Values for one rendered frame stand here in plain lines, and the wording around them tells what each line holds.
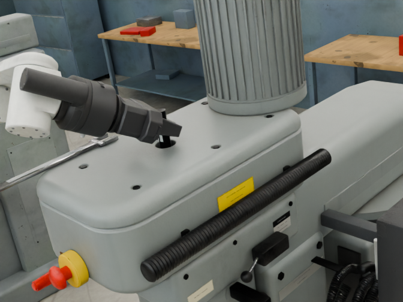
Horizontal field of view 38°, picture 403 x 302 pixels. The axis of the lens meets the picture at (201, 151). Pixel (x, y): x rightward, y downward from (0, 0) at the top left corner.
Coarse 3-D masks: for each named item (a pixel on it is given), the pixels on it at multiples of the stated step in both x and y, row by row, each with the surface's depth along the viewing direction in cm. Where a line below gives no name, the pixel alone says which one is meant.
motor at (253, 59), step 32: (224, 0) 102; (256, 0) 101; (288, 0) 104; (224, 32) 105; (256, 32) 103; (288, 32) 106; (224, 64) 107; (256, 64) 106; (288, 64) 108; (224, 96) 111; (256, 96) 108; (288, 96) 110
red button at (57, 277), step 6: (54, 270) 92; (60, 270) 93; (66, 270) 93; (54, 276) 92; (60, 276) 91; (66, 276) 93; (72, 276) 94; (54, 282) 92; (60, 282) 91; (66, 282) 92; (60, 288) 92
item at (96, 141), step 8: (104, 136) 110; (112, 136) 109; (88, 144) 106; (96, 144) 106; (104, 144) 106; (72, 152) 104; (80, 152) 104; (56, 160) 102; (64, 160) 102; (32, 168) 100; (40, 168) 99; (48, 168) 100; (16, 176) 98; (24, 176) 97; (32, 176) 98; (0, 184) 96; (8, 184) 95; (16, 184) 96
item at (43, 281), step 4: (48, 272) 104; (44, 276) 103; (48, 276) 103; (36, 280) 102; (40, 280) 102; (44, 280) 102; (48, 280) 103; (32, 284) 102; (36, 284) 102; (40, 284) 102; (44, 284) 102; (48, 284) 103; (36, 288) 102; (40, 288) 102
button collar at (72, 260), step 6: (66, 252) 94; (72, 252) 94; (60, 258) 95; (66, 258) 93; (72, 258) 93; (78, 258) 93; (60, 264) 96; (66, 264) 94; (72, 264) 92; (78, 264) 92; (84, 264) 93; (72, 270) 93; (78, 270) 92; (84, 270) 93; (78, 276) 92; (84, 276) 93; (72, 282) 95; (78, 282) 93; (84, 282) 94
